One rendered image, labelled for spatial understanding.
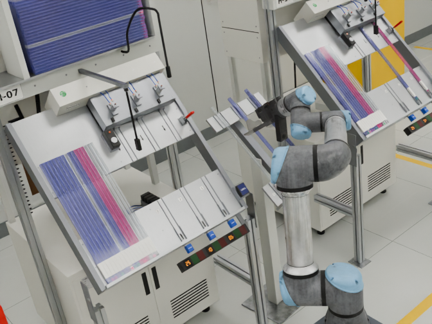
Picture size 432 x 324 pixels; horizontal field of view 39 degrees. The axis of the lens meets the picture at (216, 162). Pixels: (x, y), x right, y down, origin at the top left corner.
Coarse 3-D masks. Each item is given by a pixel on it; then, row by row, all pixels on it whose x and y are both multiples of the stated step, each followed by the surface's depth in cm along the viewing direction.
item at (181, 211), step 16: (208, 176) 248; (176, 192) 239; (192, 192) 242; (208, 192) 245; (224, 192) 248; (144, 208) 231; (160, 208) 234; (176, 208) 237; (192, 208) 239; (208, 208) 242; (224, 208) 245; (144, 224) 229; (160, 224) 231; (176, 224) 234; (192, 224) 236; (208, 224) 238; (80, 240) 217; (160, 240) 229; (176, 240) 231
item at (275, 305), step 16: (256, 176) 268; (256, 192) 273; (256, 208) 278; (272, 208) 277; (272, 224) 280; (272, 240) 283; (272, 256) 286; (272, 272) 290; (272, 288) 295; (272, 304) 299; (272, 320) 290
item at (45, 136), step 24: (24, 120) 227; (48, 120) 231; (72, 120) 235; (144, 120) 247; (168, 120) 251; (24, 144) 223; (48, 144) 227; (72, 144) 231; (96, 144) 235; (144, 144) 243; (168, 144) 247
